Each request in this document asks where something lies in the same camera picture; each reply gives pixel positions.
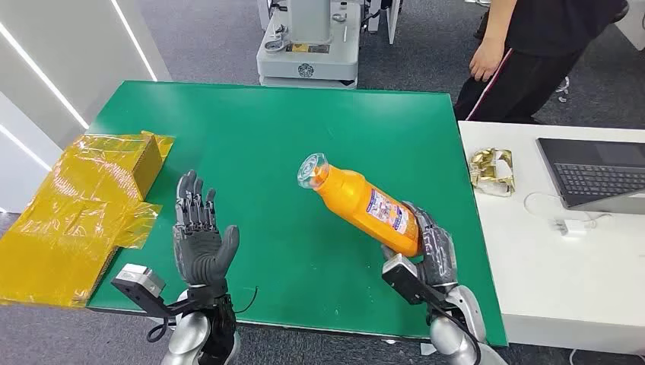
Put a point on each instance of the person's right hand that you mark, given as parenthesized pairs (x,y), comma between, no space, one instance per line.
(486,60)

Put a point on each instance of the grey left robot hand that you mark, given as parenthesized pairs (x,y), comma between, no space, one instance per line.
(201,252)

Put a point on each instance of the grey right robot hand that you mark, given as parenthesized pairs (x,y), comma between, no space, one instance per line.
(438,257)

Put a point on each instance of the orange bottle with clear cap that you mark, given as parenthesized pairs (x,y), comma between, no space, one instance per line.
(358,201)

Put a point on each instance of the grey robot base with column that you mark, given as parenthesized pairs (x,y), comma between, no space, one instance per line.
(307,55)

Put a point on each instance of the person's right forearm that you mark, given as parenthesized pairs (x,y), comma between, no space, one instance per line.
(496,20)

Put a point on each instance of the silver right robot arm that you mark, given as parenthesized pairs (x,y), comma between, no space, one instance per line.
(453,337)

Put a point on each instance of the crumpled gold wrapper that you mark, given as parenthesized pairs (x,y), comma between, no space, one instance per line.
(491,171)

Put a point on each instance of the white panel stand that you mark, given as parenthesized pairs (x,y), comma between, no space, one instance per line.
(393,20)

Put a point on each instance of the white desk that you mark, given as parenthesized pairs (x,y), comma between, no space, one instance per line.
(544,282)

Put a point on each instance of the white power adapter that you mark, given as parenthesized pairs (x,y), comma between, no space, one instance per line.
(569,226)

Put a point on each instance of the yellow film wrapped cardboard box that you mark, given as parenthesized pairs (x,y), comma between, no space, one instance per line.
(65,216)

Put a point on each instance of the green table mat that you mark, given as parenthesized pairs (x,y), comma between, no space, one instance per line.
(282,131)

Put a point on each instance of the dark grey laptop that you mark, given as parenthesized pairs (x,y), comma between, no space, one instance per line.
(594,176)

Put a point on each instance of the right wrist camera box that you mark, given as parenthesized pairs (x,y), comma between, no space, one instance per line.
(403,277)

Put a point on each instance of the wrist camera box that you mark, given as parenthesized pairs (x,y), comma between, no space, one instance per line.
(143,279)
(403,277)

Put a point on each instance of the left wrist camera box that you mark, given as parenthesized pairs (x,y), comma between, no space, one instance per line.
(143,279)

